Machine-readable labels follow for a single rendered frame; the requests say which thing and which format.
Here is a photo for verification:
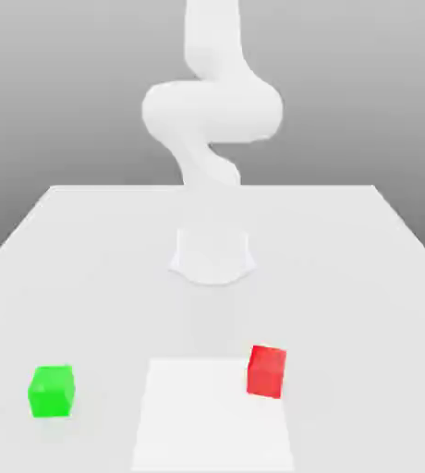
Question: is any small green cube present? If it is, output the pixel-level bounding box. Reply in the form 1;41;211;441
27;364;77;419

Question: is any small red cube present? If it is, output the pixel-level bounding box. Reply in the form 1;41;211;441
246;344;288;401

